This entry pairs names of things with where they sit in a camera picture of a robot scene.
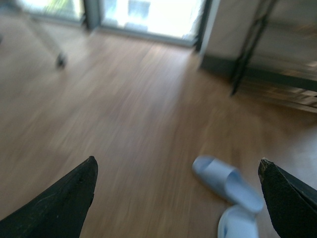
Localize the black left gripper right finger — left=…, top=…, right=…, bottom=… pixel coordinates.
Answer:
left=258, top=158, right=317, bottom=238

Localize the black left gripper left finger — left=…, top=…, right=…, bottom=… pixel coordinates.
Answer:
left=0, top=156, right=98, bottom=238

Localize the black metal shoe rack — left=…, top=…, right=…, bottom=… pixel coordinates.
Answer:
left=231, top=0, right=317, bottom=113

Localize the light blue slipper near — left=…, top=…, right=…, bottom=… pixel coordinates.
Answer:
left=217, top=205, right=259, bottom=238

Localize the light blue slipper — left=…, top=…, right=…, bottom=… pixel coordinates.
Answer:
left=192, top=155, right=264, bottom=214
left=217, top=205, right=259, bottom=238

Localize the light blue slipper far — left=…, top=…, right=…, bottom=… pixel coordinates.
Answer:
left=192, top=155, right=264, bottom=214

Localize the white chair leg with caster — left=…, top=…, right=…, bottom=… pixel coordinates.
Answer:
left=24, top=16, right=67, bottom=69

